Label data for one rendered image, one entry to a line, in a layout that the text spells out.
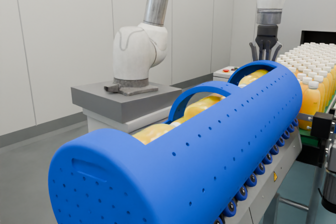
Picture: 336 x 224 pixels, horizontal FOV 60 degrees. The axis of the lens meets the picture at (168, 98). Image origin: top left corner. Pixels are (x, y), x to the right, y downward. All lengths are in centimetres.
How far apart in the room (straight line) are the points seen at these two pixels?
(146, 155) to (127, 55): 80
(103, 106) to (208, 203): 77
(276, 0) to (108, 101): 73
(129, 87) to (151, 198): 86
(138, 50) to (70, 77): 249
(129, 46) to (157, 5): 28
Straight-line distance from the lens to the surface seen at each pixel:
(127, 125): 114
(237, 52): 623
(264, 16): 116
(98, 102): 123
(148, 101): 120
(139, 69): 123
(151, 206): 43
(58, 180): 58
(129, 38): 122
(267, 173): 102
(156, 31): 139
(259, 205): 95
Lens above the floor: 144
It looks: 18 degrees down
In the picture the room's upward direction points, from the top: straight up
